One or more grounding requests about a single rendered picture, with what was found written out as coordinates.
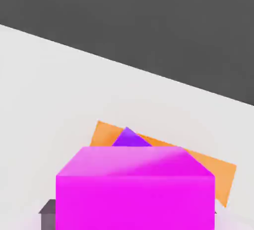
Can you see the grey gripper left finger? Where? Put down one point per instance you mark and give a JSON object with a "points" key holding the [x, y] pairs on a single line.
{"points": [[48, 216]]}

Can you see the small magenta cube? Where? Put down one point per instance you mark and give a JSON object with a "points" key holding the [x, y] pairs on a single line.
{"points": [[135, 198]]}

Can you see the small purple cube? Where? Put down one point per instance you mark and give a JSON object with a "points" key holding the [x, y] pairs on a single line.
{"points": [[130, 139]]}

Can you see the large orange box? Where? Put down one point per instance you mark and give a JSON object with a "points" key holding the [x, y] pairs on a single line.
{"points": [[216, 174]]}

